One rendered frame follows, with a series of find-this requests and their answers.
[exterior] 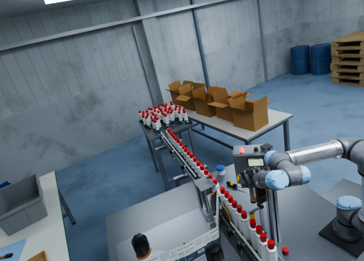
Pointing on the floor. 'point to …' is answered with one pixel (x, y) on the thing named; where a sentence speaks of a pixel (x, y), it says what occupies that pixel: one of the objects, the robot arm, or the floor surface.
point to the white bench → (45, 227)
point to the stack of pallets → (348, 59)
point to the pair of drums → (323, 54)
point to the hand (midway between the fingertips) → (243, 182)
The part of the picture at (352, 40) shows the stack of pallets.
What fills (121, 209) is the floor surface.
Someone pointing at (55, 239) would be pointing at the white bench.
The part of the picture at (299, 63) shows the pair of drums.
